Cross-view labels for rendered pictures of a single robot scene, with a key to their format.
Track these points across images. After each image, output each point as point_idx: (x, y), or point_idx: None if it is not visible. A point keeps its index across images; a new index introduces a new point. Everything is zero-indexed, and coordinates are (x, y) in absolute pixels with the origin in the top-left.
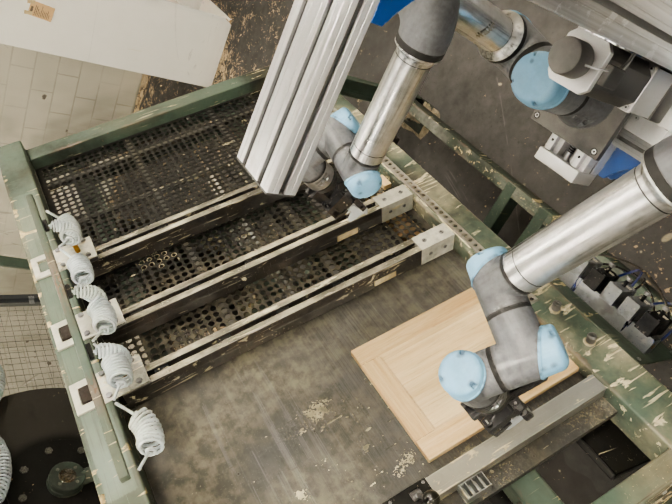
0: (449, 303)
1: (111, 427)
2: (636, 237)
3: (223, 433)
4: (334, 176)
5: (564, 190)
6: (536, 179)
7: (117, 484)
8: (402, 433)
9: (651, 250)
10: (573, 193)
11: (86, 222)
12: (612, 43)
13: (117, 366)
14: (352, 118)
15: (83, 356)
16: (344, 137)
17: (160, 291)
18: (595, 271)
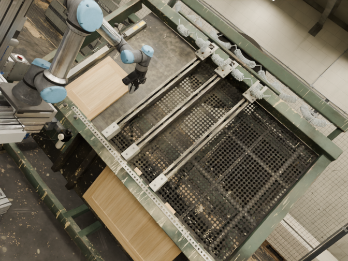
0: (104, 106)
1: (188, 19)
2: (23, 205)
3: (170, 55)
4: (135, 67)
5: (51, 240)
6: (66, 252)
7: (188, 28)
8: (117, 63)
9: (19, 198)
10: (47, 236)
11: (267, 126)
12: (4, 106)
13: (200, 40)
14: (122, 51)
15: (209, 35)
16: (125, 46)
17: (215, 97)
18: None
